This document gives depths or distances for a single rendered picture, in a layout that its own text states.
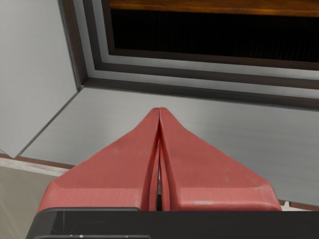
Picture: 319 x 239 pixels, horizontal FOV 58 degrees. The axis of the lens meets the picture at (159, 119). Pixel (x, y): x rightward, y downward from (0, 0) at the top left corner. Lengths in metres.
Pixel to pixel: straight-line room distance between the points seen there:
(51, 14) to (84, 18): 0.02
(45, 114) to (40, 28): 0.08
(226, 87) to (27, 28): 0.15
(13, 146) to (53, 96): 0.09
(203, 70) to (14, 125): 0.18
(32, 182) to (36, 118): 1.82
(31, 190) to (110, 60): 1.96
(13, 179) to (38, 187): 0.18
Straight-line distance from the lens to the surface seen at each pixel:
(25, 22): 0.23
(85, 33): 0.22
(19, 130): 0.29
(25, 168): 0.68
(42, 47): 0.23
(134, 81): 0.22
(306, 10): 0.32
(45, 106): 0.26
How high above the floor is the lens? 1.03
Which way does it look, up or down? 51 degrees down
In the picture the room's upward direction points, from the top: 157 degrees counter-clockwise
